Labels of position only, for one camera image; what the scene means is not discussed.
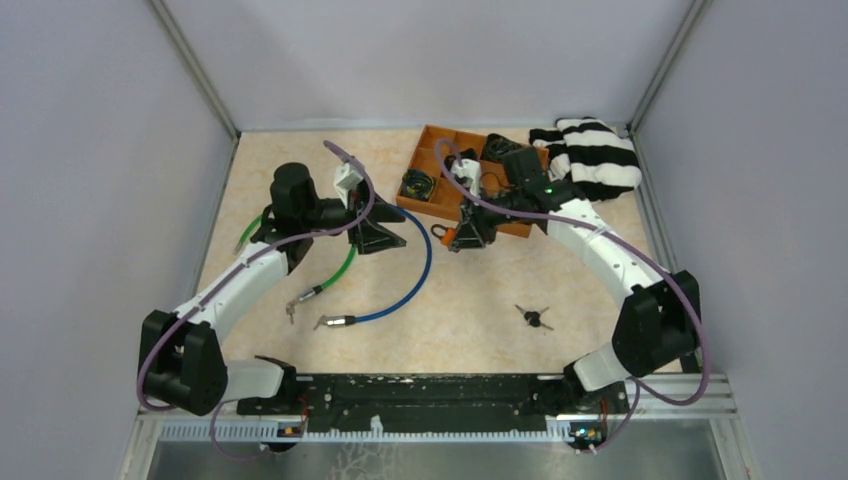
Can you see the black white striped towel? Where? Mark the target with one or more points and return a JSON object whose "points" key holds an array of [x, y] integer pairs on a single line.
{"points": [[590, 154]]}

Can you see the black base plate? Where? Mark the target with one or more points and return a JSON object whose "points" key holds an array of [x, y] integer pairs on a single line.
{"points": [[420, 404]]}

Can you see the orange padlock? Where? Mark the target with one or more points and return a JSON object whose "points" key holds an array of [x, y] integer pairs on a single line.
{"points": [[444, 234]]}

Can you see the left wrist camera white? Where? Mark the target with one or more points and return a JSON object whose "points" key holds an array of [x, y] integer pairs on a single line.
{"points": [[346, 180]]}

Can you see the green cable lock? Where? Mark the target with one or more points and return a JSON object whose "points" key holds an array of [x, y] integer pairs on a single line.
{"points": [[309, 293]]}

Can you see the wooden compartment tray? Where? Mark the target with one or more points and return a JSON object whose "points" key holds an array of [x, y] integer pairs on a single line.
{"points": [[445, 200]]}

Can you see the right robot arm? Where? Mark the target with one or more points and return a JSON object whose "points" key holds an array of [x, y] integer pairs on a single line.
{"points": [[658, 319]]}

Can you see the rolled dark tie, middle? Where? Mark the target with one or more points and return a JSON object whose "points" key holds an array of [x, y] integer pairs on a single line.
{"points": [[464, 156]]}

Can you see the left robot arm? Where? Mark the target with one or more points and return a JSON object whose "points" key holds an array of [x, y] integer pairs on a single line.
{"points": [[181, 364]]}

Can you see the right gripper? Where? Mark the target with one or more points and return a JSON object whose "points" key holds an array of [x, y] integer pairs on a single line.
{"points": [[473, 231]]}

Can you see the black padlock keys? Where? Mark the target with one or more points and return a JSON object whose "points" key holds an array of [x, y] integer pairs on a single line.
{"points": [[533, 317]]}

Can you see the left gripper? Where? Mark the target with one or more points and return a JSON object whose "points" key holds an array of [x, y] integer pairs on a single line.
{"points": [[369, 235]]}

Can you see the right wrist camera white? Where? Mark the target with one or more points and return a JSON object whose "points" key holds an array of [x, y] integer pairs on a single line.
{"points": [[471, 183]]}

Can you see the rolled floral tie, left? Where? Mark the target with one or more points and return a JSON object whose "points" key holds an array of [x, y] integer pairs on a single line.
{"points": [[417, 184]]}

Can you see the rolled green tie, unrolling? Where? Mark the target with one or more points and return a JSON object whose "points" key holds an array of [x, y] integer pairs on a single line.
{"points": [[496, 147]]}

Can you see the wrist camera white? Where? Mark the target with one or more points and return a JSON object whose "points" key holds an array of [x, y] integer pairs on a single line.
{"points": [[346, 180], [471, 183]]}

